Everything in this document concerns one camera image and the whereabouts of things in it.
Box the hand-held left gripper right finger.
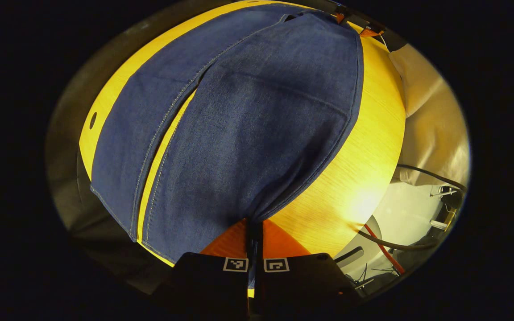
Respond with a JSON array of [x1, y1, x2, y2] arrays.
[[255, 219, 362, 315]]

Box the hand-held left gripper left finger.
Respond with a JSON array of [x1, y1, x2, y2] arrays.
[[152, 218, 251, 313]]

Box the blue denim jeans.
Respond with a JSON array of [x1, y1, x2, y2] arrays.
[[90, 4, 365, 288]]

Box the red cable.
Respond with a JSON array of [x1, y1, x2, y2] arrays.
[[363, 223, 406, 275]]

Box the black cable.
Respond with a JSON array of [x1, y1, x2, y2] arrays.
[[395, 164, 468, 193], [356, 228, 440, 251]]

